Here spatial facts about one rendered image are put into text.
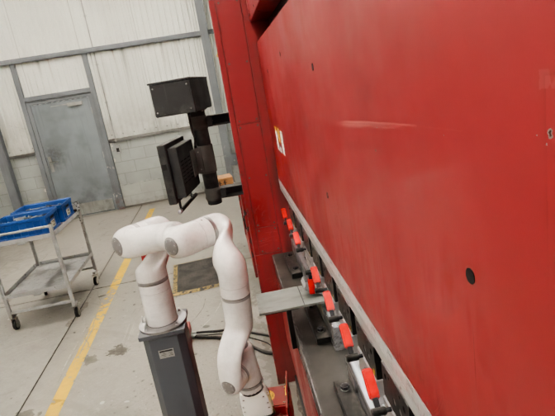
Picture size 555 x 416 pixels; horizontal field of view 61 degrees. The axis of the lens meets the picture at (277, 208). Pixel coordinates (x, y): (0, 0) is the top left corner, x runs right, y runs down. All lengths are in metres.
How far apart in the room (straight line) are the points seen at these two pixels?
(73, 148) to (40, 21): 2.18
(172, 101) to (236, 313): 1.60
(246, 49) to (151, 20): 6.47
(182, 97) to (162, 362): 1.47
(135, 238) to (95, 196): 7.60
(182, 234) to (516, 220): 1.12
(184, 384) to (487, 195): 1.69
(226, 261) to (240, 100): 1.37
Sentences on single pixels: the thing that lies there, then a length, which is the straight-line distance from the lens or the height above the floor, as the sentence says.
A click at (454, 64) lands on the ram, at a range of 0.51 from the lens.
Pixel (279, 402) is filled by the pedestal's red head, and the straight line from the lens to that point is 1.77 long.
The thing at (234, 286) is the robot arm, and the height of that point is 1.29.
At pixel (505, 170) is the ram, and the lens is 0.45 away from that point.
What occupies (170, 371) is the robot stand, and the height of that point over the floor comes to 0.83.
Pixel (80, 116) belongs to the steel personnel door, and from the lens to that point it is 9.16.
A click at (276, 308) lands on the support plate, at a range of 1.88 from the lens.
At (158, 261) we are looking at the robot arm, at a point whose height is 1.27.
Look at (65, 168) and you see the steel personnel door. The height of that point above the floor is 0.92.
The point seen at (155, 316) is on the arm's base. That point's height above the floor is 1.06.
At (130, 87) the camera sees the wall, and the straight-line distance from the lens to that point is 9.02.
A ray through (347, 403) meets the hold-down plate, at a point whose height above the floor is 0.90.
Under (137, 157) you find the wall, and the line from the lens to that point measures 9.08.
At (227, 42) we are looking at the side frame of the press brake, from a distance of 2.61.
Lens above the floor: 1.85
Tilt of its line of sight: 15 degrees down
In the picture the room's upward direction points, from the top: 9 degrees counter-clockwise
